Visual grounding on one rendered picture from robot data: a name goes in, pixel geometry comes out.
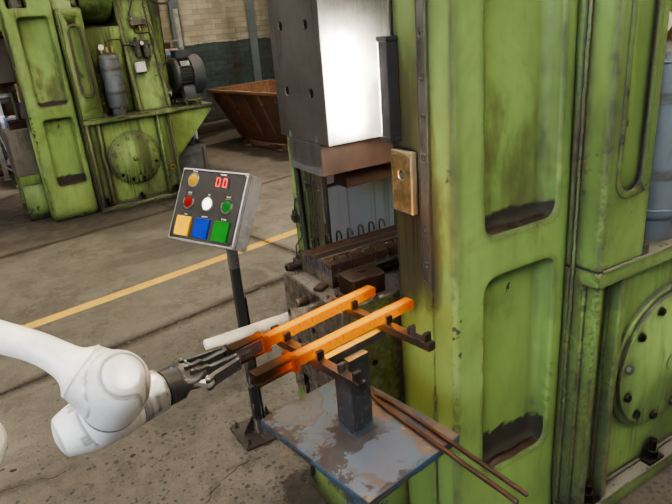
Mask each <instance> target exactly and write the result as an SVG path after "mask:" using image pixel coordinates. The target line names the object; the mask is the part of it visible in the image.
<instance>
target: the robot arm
mask: <svg viewBox="0 0 672 504"><path fill-rule="evenodd" d="M226 346H228V345H224V349H223V348H222V346H218V347H215V348H212V349H209V350H206V351H203V352H201V353H198V354H195V355H192V356H189V357H183V358H179V359H178V363H179V366H178V367H177V366H175V365H170V366H168V367H165V368H163V369H161V370H159V371H157V372H156V371H153V370H150V371H149V369H148V367H147V365H146V364H145V362H144V361H143V360H142V359H141V358H140V357H139V356H138V355H136V354H134V353H132V352H130V351H126V350H119V349H116V350H114V349H109V348H105V347H102V346H100V345H96V346H93V347H86V348H84V347H79V346H76V345H73V344H71V343H69V342H66V341H64V340H62V339H59V338H57V337H54V336H52V335H49V334H47V333H44V332H41V331H38V330H34V329H31V328H28V327H24V326H21V325H17V324H13V323H10V322H6V321H3V320H0V354H1V355H5V356H9V357H13V358H17V359H20V360H24V361H26V362H29V363H31V364H34V365H36V366H38V367H39V368H41V369H43V370H45V371H46V372H47V373H49V374H50V375H51V376H53V377H54V378H55V379H56V381H57V382H58V383H59V386H60V390H61V397H62V398H64V399H65V400H66V401H67V402H68V403H69V404H68V405H66V406H65V407H64V408H63V409H62V410H60V411H59V412H58V413H57V414H56V415H55V416H54V417H53V418H52V420H51V428H52V434H53V438H54V441H55V443H56V444H57V446H58V448H59V449H60V450H61V451H62V452H63V453H64V454H65V455H66V456H68V457H73V456H80V455H84V454H88V453H92V452H95V451H97V450H100V449H102V448H104V447H107V446H109V445H111V444H113V443H115V442H117V441H119V440H121V439H122V438H124V437H126V436H127V435H129V434H131V433H132V432H134V431H135V430H136V429H137V428H138V427H139V426H141V425H142V424H144V423H145V422H149V421H150V420H151V419H153V418H155V417H157V416H159V415H161V414H163V413H165V412H167V411H169V410H170V408H171V406H172V405H174V404H176V403H178V402H180V401H182V400H184V399H186V398H187V396H188V394H189V392H190V391H191V390H194V389H198V388H200V387H201V386H202V387H207V390H208V391H211V390H213V388H214V387H215V386H216V385H217V384H219V383H220V382H222V381H223V380H225V379H226V378H228V377H230V376H231V375H233V374H234V373H236V372H237V371H239V370H240V369H242V366H241V362H242V361H244V360H246V359H248V358H250V357H252V356H254V355H256V354H259V353H261V352H263V343H262V340H261V339H259V340H257V341H255V342H253V343H251V344H248V345H246V346H244V347H242V348H240V349H238V350H236V351H234V354H232V355H230V356H229V354H228V350H227V349H226ZM189 362H190V363H189ZM6 448H7V433H6V430H5V428H4V426H3V425H2V424H1V423H0V463H1V461H2V459H3V457H4V454H5V451H6Z"/></svg>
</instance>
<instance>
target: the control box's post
mask: <svg viewBox="0 0 672 504"><path fill-rule="evenodd" d="M226 254H227V260H228V267H229V271H230V277H231V284H232V290H233V296H234V303H235V309H236V315H237V322H238V328H241V327H244V326H247V325H248V319H247V312H246V305H245V299H244V292H243V285H242V279H241V272H240V263H239V256H238V251H233V250H228V249H226ZM244 366H245V372H246V379H247V383H248V384H249V385H250V386H251V385H252V384H250V381H251V380H252V377H251V375H250V374H249V372H248V371H250V370H252V369H254V368H255V365H254V359H252V360H250V361H248V362H246V363H244ZM248 391H249V398H250V404H251V410H252V416H254V420H255V426H256V431H257V432H259V429H258V423H257V417H258V416H260V418H261V419H263V418H262V411H261V406H260V398H259V392H258V389H257V388H256V387H252V388H249V387H248Z"/></svg>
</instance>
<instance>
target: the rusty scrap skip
mask: <svg viewBox="0 0 672 504"><path fill-rule="evenodd" d="M206 91H207V92H209V93H210V94H211V95H212V98H213V99H215V101H216V102H217V104H218V105H219V106H220V108H221V109H222V111H223V112H224V113H225V115H226V116H227V117H228V119H229V120H230V122H231V123H232V124H233V126H234V127H235V128H236V130H237V131H238V133H239V134H240V135H241V137H244V138H246V139H243V142H244V145H246V146H261V147H267V148H273V149H275V150H276V151H282V152H284V151H288V142H287V136H286V135H282V134H281V126H280V117H279V108H278V99H277V90H276V82H275V80H264V81H257V82H251V83H244V84H238V85H231V86H225V87H219V88H212V89H207V90H206ZM272 142H277V143H272Z"/></svg>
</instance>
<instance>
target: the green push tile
mask: <svg viewBox="0 0 672 504"><path fill-rule="evenodd" d="M230 226H231V223H228V222H222V221H215V222H214V227H213V231H212V235H211V241H215V242H221V243H226V244H227V239H228V235H229V230H230Z"/></svg>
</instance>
